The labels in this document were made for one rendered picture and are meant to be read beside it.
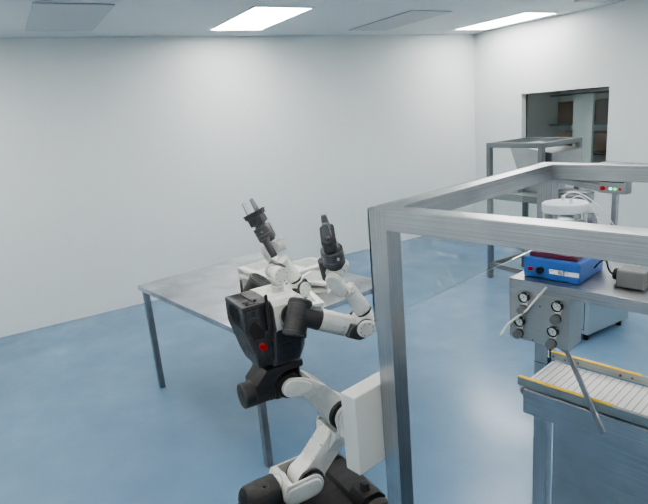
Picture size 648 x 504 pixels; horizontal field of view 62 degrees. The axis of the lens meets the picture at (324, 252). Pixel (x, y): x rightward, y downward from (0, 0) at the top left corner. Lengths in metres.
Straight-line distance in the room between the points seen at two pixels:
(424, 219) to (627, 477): 1.30
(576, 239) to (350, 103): 6.42
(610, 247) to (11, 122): 5.70
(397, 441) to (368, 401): 0.16
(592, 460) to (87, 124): 5.44
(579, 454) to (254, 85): 5.55
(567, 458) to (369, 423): 0.93
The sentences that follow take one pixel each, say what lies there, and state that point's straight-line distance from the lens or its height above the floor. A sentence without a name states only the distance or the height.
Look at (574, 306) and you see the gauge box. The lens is 2.03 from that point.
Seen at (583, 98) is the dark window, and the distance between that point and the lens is 7.92.
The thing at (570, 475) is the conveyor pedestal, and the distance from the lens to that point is 2.40.
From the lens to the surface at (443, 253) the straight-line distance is 1.80.
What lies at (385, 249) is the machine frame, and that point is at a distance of 1.49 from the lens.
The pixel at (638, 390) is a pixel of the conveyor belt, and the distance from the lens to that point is 2.33.
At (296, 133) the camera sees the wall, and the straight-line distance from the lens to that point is 7.04.
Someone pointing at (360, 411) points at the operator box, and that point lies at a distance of 1.65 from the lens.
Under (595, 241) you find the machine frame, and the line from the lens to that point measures 1.18.
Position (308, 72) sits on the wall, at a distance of 7.17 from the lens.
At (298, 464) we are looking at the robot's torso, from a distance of 2.76.
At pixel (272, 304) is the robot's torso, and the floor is 1.22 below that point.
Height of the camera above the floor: 1.96
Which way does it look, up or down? 15 degrees down
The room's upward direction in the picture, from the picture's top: 5 degrees counter-clockwise
